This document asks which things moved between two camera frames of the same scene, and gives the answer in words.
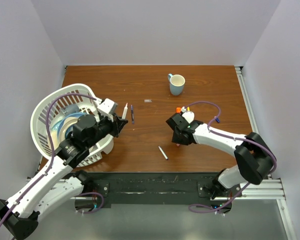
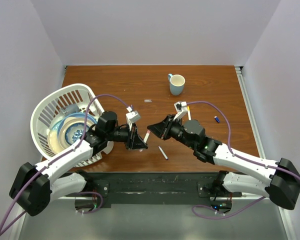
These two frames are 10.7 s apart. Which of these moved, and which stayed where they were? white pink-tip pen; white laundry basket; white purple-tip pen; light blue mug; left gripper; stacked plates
Moved: white pink-tip pen; left gripper
Stayed: stacked plates; light blue mug; white purple-tip pen; white laundry basket
